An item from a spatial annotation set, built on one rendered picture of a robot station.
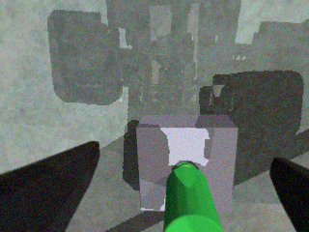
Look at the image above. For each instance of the grey block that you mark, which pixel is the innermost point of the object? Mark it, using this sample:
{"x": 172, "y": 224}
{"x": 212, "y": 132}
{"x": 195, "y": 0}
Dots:
{"x": 207, "y": 141}

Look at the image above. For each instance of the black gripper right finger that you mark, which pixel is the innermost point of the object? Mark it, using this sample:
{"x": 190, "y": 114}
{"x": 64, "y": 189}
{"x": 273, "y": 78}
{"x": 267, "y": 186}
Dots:
{"x": 291, "y": 182}

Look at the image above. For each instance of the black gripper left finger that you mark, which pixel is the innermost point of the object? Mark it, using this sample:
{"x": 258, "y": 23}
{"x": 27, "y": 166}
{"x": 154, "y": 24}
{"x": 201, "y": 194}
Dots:
{"x": 42, "y": 196}

